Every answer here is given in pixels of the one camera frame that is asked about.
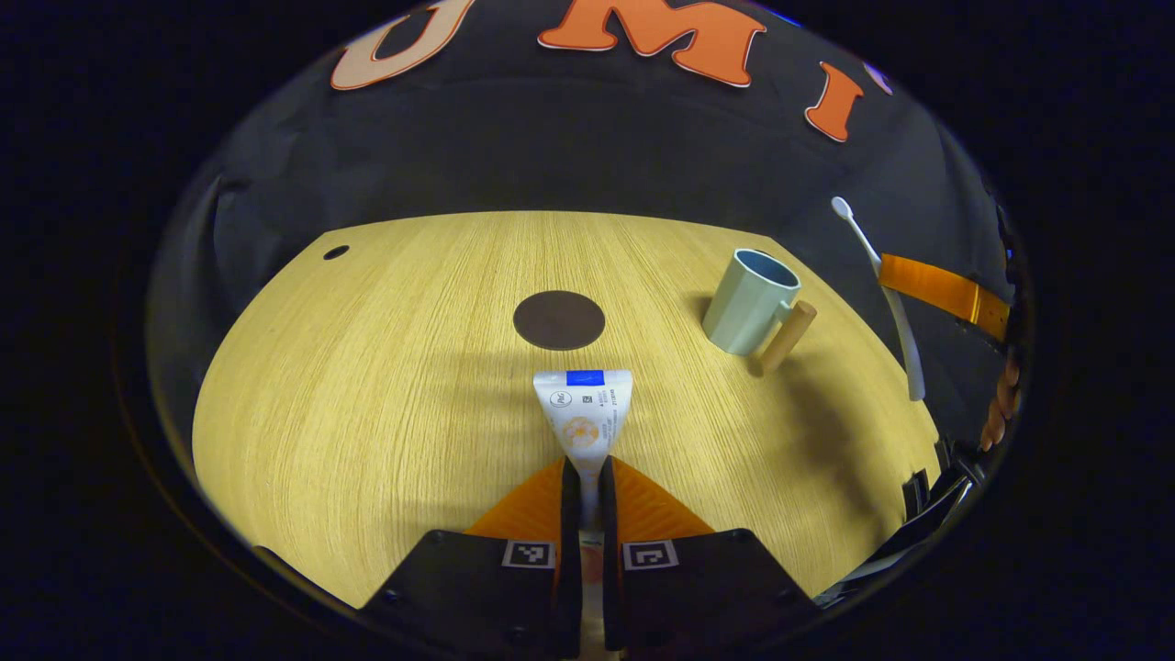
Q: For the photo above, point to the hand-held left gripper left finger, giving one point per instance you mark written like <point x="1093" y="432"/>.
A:
<point x="569" y="551"/>

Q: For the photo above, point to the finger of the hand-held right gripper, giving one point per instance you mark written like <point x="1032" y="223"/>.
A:
<point x="936" y="286"/>

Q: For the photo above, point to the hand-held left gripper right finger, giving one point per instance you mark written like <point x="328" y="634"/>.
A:
<point x="612" y="551"/>

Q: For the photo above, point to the white toothbrush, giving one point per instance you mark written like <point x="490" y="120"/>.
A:
<point x="898" y="317"/>

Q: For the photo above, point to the white toothpaste tube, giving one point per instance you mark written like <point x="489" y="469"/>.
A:
<point x="583" y="413"/>

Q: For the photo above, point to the dark brown round coaster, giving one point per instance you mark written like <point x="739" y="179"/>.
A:
<point x="558" y="319"/>

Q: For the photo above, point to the wooden desktop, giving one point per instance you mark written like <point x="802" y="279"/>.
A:
<point x="367" y="395"/>

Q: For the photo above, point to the black backdrop cloth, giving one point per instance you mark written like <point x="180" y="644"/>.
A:
<point x="551" y="147"/>

